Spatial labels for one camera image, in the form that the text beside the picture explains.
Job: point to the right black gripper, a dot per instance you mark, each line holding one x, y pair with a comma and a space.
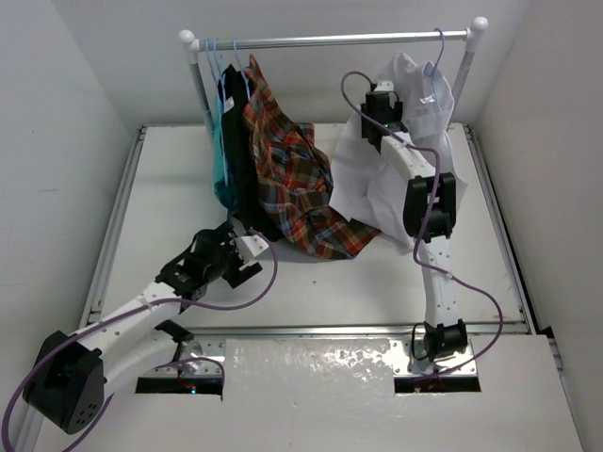
397, 111

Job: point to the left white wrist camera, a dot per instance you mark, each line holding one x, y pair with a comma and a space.
249, 247

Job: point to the plaid shirt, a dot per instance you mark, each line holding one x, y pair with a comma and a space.
295, 182

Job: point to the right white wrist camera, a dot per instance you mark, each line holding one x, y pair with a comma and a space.
386, 86

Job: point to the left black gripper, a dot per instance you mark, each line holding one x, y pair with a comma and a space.
243, 273

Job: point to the blue hanger with teal garment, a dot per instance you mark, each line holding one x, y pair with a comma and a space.
209, 62

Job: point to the clothes rack metal white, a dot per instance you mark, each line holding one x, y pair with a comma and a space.
471, 37

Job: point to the blue hanger with black garment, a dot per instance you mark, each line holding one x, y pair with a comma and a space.
218, 62

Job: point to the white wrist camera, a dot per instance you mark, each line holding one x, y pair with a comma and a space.
386, 86
249, 247

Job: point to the black garment on hanger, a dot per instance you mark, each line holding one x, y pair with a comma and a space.
239, 156

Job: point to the white shirt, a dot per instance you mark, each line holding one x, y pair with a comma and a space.
367, 188

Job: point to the teal garment on hanger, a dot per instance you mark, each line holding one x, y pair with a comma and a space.
222, 180

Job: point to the metal mounting rail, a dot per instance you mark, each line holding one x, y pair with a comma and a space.
301, 350

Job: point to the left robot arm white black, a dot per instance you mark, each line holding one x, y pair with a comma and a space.
76, 374

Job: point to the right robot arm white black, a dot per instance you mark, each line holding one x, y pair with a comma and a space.
428, 217

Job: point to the blue wire hanger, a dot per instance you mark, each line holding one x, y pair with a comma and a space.
440, 47

